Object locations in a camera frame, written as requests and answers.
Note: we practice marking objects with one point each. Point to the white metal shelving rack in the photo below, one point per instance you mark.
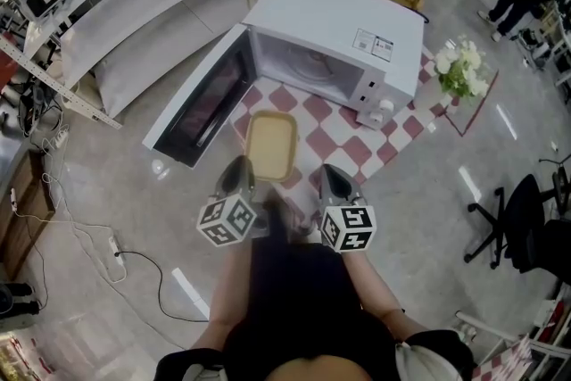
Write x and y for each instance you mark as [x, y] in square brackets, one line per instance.
[147, 0]

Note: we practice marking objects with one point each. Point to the white microwave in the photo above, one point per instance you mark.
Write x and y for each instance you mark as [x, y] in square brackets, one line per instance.
[339, 9]

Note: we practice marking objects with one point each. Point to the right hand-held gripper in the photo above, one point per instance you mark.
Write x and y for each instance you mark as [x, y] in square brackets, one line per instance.
[350, 227]

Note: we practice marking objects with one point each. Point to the person's left forearm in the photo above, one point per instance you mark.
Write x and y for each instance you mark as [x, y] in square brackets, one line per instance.
[227, 294]

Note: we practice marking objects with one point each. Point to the black office chair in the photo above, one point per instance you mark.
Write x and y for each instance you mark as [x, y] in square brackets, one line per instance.
[526, 209]
[553, 245]

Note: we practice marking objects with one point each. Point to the person's right forearm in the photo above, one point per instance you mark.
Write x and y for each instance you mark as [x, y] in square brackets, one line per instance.
[370, 290]

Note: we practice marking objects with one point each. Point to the person's black clothed body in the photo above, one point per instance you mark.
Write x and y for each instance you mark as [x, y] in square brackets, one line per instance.
[294, 303]

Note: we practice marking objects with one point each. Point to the white power strip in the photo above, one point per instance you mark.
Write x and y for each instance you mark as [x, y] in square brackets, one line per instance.
[61, 138]
[115, 245]

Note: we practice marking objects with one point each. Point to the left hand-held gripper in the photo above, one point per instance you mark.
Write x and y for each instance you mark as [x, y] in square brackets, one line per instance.
[227, 221]

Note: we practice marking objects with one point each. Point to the brown wooden cabinet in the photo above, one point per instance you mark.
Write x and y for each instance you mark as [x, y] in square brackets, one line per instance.
[27, 209]

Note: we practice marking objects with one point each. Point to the beige rectangular tray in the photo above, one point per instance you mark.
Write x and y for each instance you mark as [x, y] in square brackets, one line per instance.
[270, 143]

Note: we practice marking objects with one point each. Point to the white flower bouquet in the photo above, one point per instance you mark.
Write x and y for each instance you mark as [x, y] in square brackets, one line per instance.
[461, 67]

